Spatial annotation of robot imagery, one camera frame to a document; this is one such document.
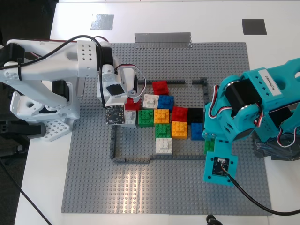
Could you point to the blue brick cube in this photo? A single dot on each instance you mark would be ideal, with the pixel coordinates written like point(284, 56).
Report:
point(166, 102)
point(197, 131)

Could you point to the dark gray tape patch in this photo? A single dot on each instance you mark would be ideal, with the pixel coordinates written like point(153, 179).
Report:
point(254, 27)

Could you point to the white brick cube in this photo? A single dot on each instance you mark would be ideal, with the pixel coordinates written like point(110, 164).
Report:
point(130, 118)
point(164, 146)
point(150, 101)

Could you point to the red brick cube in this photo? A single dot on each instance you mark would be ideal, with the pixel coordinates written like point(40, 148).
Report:
point(160, 87)
point(130, 104)
point(180, 114)

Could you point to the long gray tape strip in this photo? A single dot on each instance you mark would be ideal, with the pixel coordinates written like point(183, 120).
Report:
point(164, 39)

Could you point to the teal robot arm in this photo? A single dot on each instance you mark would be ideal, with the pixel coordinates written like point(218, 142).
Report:
point(288, 77)

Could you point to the yellow brick cube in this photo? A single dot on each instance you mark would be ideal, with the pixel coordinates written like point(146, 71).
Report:
point(161, 116)
point(180, 130)

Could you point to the silver tape patch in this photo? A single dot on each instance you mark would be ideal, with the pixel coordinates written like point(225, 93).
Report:
point(102, 21)

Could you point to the black stand part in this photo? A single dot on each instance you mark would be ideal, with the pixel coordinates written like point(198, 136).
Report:
point(213, 220)

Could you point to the gray studded baseplate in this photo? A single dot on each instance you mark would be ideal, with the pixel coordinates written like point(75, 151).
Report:
point(93, 182)

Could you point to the white-mounted camera board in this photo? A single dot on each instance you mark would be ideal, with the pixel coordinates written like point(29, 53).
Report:
point(114, 116)

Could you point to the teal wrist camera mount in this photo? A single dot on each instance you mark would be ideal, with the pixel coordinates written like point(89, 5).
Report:
point(221, 166)

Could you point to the white Follower label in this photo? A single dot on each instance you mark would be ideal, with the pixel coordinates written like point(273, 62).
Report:
point(269, 82)

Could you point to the black table clamp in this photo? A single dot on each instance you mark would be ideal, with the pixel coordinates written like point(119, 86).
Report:
point(23, 131)

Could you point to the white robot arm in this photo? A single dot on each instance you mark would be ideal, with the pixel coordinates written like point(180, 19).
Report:
point(47, 68)

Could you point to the dark gray brick wall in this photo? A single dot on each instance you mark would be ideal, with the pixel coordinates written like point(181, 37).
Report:
point(206, 93)
point(131, 160)
point(199, 81)
point(175, 82)
point(113, 143)
point(178, 157)

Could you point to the black brick cube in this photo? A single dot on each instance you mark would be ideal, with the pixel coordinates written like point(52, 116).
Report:
point(196, 115)

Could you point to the green brick cube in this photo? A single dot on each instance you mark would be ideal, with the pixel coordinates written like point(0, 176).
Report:
point(146, 117)
point(209, 146)
point(163, 130)

